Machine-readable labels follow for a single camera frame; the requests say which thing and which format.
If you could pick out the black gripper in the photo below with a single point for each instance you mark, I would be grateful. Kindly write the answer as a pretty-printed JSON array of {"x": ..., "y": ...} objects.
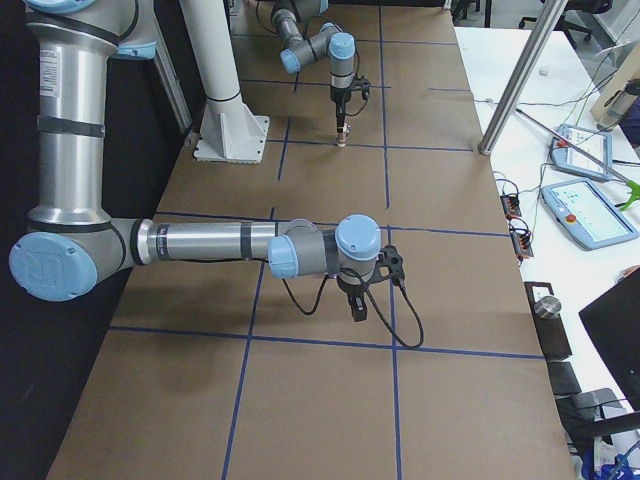
[
  {"x": 339, "y": 97},
  {"x": 349, "y": 286}
]

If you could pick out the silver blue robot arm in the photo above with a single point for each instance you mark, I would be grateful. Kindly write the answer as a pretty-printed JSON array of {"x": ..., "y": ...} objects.
[
  {"x": 74, "y": 243},
  {"x": 330, "y": 42}
]

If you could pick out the silver cylinder weight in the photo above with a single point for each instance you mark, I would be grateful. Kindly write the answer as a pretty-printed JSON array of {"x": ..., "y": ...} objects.
[{"x": 547, "y": 307}]

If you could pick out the lower blue teach pendant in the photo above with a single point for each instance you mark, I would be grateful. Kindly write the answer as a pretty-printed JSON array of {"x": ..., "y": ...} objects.
[{"x": 589, "y": 218}]

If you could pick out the black monitor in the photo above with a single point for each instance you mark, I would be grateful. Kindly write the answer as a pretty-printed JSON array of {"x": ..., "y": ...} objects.
[{"x": 612, "y": 323}]

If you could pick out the silver reacher grabber tool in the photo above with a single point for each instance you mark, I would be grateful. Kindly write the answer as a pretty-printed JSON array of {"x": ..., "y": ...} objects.
[{"x": 633, "y": 186}]

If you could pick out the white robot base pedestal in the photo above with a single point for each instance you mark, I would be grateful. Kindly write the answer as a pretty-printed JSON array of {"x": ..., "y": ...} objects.
[{"x": 229, "y": 131}]

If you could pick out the aluminium frame post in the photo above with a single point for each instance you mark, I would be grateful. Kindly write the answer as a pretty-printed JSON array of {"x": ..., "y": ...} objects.
[{"x": 532, "y": 50}]

